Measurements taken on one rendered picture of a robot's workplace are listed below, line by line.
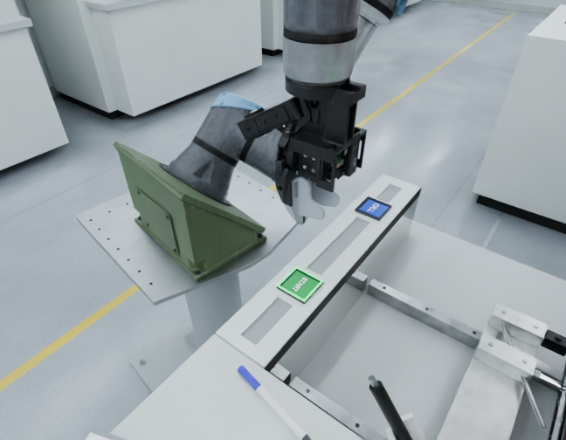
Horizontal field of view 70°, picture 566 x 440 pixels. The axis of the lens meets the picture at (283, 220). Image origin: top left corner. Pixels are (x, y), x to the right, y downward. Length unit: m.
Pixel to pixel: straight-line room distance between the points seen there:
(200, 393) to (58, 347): 1.45
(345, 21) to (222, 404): 0.45
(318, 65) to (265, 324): 0.38
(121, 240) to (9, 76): 2.17
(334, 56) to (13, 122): 2.84
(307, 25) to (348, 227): 0.47
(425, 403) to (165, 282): 0.55
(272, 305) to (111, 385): 1.22
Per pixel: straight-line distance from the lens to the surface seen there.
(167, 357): 1.77
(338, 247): 0.75
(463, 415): 0.69
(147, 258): 0.96
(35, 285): 2.30
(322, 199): 0.55
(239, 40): 4.27
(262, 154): 0.90
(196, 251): 0.84
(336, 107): 0.44
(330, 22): 0.41
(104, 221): 1.11
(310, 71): 0.42
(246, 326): 0.62
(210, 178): 0.90
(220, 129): 0.91
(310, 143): 0.46
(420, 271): 0.93
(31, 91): 3.15
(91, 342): 1.94
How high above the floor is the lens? 1.46
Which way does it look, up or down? 39 degrees down
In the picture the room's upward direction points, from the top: straight up
